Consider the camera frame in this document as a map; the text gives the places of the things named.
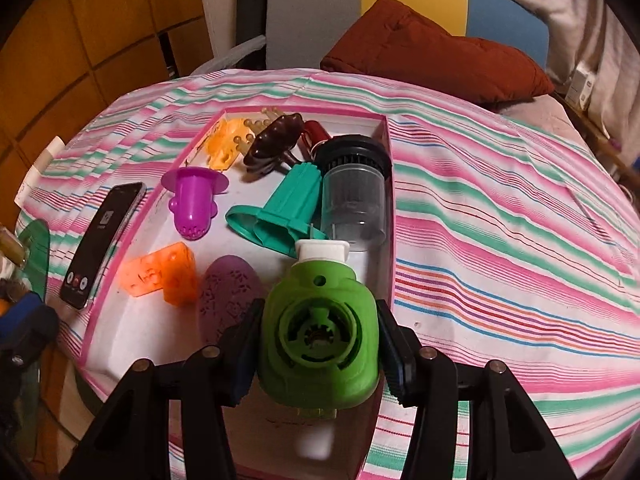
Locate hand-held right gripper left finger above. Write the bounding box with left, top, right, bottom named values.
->
left=57, top=297, right=266, bottom=480

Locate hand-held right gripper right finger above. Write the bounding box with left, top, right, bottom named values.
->
left=375, top=299, right=566, bottom=480

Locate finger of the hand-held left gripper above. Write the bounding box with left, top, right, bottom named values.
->
left=0, top=305, right=61, bottom=361
left=0, top=290, right=43, bottom=322

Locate purple oval stamp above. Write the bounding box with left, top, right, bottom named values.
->
left=197, top=255, right=267, bottom=346

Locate green white plastic toy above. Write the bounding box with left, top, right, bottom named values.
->
left=257, top=239, right=381, bottom=423

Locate pink-edged white tray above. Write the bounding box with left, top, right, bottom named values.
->
left=75, top=107, right=397, bottom=480

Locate orange perforated block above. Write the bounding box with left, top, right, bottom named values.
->
left=122, top=241, right=198, bottom=307

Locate teal plastic mould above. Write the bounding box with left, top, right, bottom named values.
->
left=225, top=161, right=328, bottom=257

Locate magenta plastic mould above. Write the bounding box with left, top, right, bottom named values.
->
left=161, top=167, right=231, bottom=242

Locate orange plastic mould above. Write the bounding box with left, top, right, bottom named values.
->
left=204, top=117, right=253, bottom=171

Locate brown flower shaped toy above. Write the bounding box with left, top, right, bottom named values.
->
left=242, top=112, right=306, bottom=176

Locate red small bottle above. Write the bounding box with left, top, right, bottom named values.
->
left=300, top=120, right=332, bottom=156

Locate green translucent plate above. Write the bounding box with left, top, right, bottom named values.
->
left=15, top=219, right=51, bottom=306

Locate gold capped bottle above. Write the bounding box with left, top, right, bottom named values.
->
left=0, top=227, right=26, bottom=268

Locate black smartphone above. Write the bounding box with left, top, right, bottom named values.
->
left=59, top=181, right=148, bottom=311

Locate wooden wardrobe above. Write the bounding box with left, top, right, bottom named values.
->
left=0, top=0, right=236, bottom=221

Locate pale pink bedsheet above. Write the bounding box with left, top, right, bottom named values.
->
left=492, top=92, right=591, bottom=146

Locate wooden bedside desk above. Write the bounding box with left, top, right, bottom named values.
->
left=552, top=92, right=640, bottom=186

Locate brown pillow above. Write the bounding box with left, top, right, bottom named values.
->
left=320, top=0, right=556, bottom=107

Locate white carton box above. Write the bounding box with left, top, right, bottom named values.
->
left=565, top=62, right=598, bottom=111

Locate grey yellow blue headboard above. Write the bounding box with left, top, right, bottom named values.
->
left=265, top=0, right=551, bottom=76

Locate white hose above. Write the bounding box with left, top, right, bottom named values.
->
left=190, top=35, right=268, bottom=76

